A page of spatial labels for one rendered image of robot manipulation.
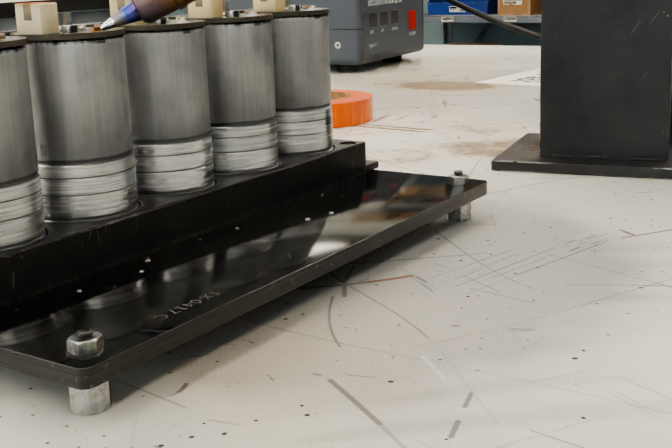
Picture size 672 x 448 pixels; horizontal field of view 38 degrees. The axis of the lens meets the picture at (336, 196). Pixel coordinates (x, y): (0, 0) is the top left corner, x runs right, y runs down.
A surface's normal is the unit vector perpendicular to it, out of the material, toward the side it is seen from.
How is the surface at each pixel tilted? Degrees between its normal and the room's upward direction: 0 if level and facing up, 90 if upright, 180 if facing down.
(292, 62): 90
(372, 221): 0
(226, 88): 90
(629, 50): 90
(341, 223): 0
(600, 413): 0
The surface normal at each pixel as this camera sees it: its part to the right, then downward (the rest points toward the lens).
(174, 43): 0.49, 0.18
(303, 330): -0.04, -0.97
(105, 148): 0.70, 0.14
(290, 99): 0.07, 0.22
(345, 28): -0.47, 0.22
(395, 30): 0.88, 0.07
